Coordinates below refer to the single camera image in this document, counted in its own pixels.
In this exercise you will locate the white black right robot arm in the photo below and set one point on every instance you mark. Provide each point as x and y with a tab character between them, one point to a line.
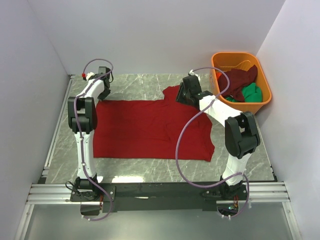
241	135

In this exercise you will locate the orange plastic laundry basket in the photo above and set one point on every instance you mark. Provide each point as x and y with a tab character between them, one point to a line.
227	61

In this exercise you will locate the bright red t shirt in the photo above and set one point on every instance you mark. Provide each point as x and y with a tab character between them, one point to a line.
151	129

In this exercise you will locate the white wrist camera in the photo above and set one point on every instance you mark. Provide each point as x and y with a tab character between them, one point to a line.
87	76
192	73

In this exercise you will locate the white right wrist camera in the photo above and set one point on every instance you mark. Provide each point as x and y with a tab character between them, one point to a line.
192	73

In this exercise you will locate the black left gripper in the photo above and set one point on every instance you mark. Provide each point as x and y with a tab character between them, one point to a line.
102	96

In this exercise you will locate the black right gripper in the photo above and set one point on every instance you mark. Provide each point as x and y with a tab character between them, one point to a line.
179	97

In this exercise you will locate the dark maroon t shirt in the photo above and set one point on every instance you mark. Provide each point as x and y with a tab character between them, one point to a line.
238	79

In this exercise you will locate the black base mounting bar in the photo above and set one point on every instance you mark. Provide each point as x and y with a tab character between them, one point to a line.
119	197

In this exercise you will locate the aluminium frame rail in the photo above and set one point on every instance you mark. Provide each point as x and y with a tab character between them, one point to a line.
55	194

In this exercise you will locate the orange red garment in basket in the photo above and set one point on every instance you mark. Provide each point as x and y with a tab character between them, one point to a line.
218	74

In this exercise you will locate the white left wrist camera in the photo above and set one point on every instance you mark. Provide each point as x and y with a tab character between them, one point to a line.
87	76

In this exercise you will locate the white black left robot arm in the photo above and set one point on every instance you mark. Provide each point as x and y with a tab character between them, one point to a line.
83	121

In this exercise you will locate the green t shirt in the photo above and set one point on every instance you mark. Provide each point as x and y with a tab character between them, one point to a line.
249	94

